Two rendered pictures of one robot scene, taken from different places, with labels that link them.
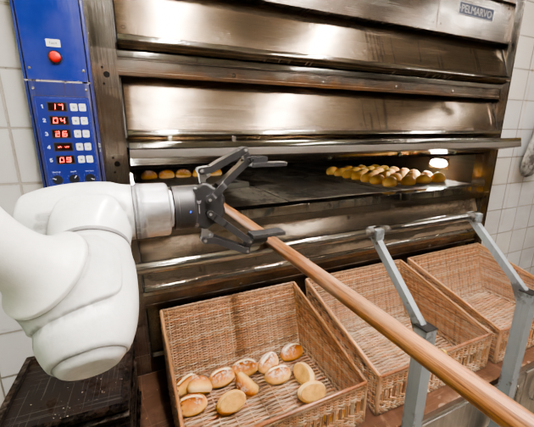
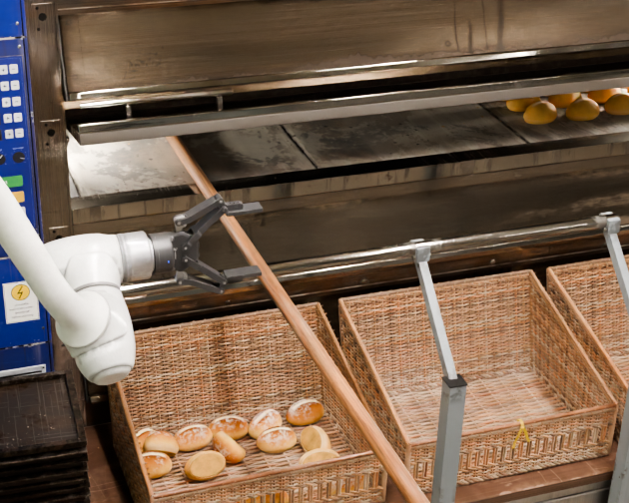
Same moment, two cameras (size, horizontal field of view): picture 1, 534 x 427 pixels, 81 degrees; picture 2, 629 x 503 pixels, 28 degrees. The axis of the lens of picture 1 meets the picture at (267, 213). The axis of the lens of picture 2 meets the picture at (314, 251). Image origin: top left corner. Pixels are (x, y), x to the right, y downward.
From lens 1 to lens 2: 1.80 m
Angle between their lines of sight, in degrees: 14
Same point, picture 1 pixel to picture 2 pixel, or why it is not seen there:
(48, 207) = (63, 263)
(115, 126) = (51, 83)
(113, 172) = (45, 144)
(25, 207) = not seen: hidden behind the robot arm
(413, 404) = (439, 477)
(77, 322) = (108, 350)
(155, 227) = (139, 275)
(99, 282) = (117, 327)
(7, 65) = not seen: outside the picture
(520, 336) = not seen: outside the picture
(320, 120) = (370, 44)
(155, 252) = not seen: hidden behind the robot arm
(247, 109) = (245, 39)
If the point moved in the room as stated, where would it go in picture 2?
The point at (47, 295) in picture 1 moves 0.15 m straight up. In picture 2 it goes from (92, 334) to (87, 256)
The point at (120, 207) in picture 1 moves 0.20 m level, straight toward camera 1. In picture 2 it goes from (114, 261) to (142, 316)
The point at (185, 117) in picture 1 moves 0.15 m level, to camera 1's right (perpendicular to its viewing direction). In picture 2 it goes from (147, 62) to (216, 66)
